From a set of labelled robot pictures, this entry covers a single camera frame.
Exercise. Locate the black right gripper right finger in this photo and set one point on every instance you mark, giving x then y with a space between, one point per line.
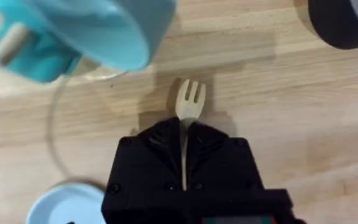
219 161

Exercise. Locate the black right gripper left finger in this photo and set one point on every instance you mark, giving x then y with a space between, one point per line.
148 168

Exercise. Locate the wooden fork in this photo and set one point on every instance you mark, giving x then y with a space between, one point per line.
189 102

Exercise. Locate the light blue plate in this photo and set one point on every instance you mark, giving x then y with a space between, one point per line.
65 205

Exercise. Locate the black tape roll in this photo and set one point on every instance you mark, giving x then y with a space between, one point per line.
343 21

